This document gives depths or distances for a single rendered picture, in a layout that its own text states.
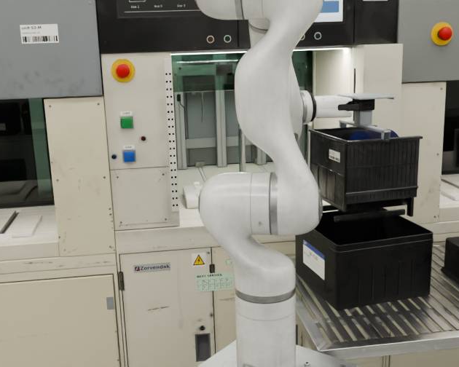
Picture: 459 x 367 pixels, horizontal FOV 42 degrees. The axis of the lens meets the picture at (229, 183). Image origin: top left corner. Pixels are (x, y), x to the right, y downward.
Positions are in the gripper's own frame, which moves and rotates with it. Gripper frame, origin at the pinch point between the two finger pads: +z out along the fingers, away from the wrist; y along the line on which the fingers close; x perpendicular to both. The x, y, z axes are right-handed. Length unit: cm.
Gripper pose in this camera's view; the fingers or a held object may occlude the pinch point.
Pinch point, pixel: (363, 103)
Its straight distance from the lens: 159.7
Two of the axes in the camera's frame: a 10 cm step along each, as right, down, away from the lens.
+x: -0.3, -9.7, -2.3
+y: 2.8, 2.1, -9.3
